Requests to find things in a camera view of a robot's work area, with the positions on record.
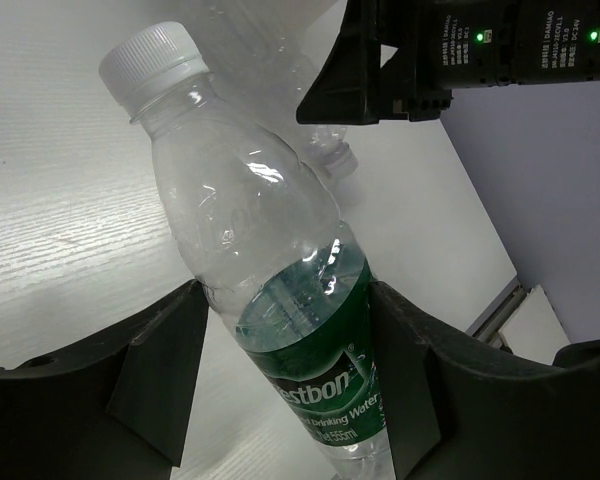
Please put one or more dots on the clear unlabelled plastic bottle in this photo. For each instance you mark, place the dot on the clear unlabelled plastic bottle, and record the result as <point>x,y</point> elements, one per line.
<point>258,58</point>

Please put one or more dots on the aluminium table rail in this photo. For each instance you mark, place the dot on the aluminium table rail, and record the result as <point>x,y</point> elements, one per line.
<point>486,327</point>

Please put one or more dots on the white foam front board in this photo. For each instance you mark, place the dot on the white foam front board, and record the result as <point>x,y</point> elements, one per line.
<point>533,331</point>

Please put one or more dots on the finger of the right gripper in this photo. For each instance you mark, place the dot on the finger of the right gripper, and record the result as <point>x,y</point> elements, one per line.
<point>362,81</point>

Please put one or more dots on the clear bottle white label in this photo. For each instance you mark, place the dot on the clear bottle white label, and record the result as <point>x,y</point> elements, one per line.
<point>325,150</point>

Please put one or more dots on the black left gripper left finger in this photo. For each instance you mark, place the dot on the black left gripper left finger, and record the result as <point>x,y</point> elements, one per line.
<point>114,405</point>

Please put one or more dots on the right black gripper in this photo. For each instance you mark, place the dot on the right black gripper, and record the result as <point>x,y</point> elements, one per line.
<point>443,46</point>

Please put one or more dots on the green label water bottle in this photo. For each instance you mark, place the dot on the green label water bottle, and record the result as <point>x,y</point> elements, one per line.
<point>264,237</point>

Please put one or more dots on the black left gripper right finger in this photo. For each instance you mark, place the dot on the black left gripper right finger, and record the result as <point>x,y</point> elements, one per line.
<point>458,408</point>

